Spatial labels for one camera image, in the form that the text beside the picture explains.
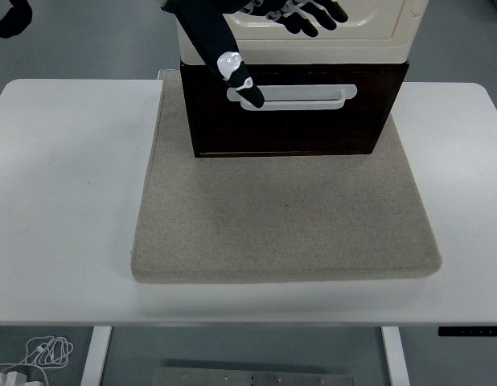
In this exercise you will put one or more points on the black table control panel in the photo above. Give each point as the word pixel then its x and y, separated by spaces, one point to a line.
pixel 469 331

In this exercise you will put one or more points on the white power adapter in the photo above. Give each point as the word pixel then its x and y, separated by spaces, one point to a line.
pixel 9 379

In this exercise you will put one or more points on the dark wooden drawer case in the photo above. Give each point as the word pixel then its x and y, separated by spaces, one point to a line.
pixel 186 92

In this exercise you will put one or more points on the white table leg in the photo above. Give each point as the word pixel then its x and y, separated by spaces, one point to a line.
pixel 396 358
pixel 95 358

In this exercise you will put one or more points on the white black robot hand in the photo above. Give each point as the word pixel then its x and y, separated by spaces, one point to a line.
pixel 208 28

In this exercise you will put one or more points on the dark wooden drawer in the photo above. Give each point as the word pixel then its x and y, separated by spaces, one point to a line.
pixel 288 132

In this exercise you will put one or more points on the beige fabric mat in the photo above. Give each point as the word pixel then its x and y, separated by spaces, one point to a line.
pixel 272 221

